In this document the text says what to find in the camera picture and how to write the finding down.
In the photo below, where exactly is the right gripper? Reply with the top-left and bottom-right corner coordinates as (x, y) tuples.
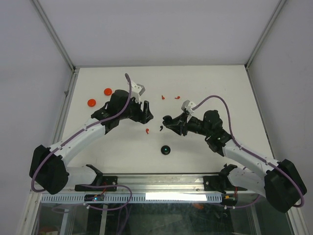
(165, 111), (212, 138)

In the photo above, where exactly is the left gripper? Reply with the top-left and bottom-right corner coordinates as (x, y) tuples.
(118, 94), (153, 124)

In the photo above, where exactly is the black case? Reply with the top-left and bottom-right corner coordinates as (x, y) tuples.
(161, 145), (171, 155)
(162, 115), (173, 126)

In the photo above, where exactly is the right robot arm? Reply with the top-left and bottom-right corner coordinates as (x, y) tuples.
(162, 110), (307, 212)

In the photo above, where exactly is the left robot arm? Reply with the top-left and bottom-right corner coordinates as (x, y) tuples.
(29, 86), (154, 194)

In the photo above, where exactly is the red case upper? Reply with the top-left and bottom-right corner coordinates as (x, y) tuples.
(104, 88), (113, 96)

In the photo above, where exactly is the red case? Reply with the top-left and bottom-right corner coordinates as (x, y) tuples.
(87, 99), (96, 107)
(104, 88), (113, 96)

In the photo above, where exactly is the red case lower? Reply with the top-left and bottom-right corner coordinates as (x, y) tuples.
(87, 99), (96, 107)

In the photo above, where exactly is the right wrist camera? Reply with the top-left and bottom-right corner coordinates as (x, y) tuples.
(181, 100), (196, 115)

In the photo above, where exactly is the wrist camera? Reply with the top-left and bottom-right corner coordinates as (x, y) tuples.
(131, 81), (145, 96)
(181, 100), (196, 115)

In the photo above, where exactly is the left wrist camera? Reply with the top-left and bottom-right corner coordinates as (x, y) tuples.
(131, 81), (145, 96)

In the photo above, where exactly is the aluminium mounting rail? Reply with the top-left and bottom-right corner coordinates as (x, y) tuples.
(30, 173), (269, 194)

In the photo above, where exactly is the slotted cable duct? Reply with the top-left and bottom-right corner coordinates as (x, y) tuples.
(41, 192), (222, 204)

